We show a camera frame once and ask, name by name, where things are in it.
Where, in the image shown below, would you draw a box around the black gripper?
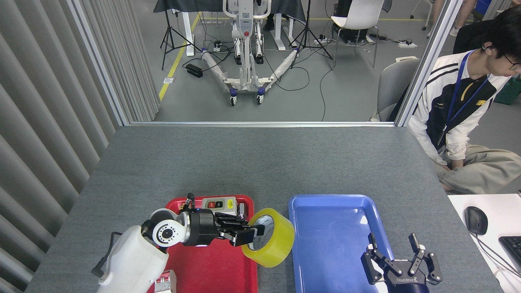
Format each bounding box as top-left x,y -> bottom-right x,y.
188,209 -> 265,247
361,233 -> 443,293

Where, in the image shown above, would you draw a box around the yellow tape roll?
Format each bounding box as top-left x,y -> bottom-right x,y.
241,208 -> 295,268

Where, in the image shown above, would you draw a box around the red plastic tray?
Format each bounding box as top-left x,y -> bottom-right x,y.
147,195 -> 258,293

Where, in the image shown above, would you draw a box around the blue plastic tray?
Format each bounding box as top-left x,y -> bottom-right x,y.
288,194 -> 395,293

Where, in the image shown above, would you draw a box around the white red circuit breaker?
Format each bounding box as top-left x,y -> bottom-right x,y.
155,269 -> 177,293

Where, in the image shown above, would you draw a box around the black computer mouse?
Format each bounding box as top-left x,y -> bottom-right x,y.
464,206 -> 488,236

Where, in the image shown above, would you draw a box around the black keyboard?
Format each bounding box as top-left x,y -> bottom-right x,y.
499,236 -> 521,270

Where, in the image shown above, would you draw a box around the white desk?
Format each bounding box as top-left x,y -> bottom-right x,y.
448,194 -> 521,293

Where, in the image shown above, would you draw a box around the seated person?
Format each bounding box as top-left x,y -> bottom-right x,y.
408,4 -> 521,195

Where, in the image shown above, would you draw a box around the white stand on wheels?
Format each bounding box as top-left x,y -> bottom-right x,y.
200,0 -> 300,106

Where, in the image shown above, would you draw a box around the grey chair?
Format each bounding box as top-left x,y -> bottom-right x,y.
370,58 -> 420,122

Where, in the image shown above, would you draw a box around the green bin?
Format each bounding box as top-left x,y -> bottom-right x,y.
495,77 -> 521,105

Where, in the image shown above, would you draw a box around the black tripod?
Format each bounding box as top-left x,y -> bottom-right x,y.
290,0 -> 334,70
160,8 -> 202,71

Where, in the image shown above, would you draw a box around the grey vertical blinds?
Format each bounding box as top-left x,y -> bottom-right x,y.
0,0 -> 160,293

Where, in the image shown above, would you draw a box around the white chair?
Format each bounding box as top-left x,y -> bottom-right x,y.
331,0 -> 385,68

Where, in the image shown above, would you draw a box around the standing person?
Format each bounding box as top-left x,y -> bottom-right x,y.
427,0 -> 477,38

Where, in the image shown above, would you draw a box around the white push button switch box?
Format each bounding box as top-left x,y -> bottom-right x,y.
201,197 -> 238,216

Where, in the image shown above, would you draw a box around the black mouse cable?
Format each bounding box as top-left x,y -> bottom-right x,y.
474,234 -> 521,279

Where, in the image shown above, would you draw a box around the silver frame rail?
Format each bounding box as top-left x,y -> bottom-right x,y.
129,121 -> 396,127

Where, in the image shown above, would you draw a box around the black floor cable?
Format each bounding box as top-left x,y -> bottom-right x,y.
320,61 -> 336,122

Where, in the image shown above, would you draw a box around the silver frame post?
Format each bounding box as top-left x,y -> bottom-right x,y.
395,0 -> 464,127
67,0 -> 131,126

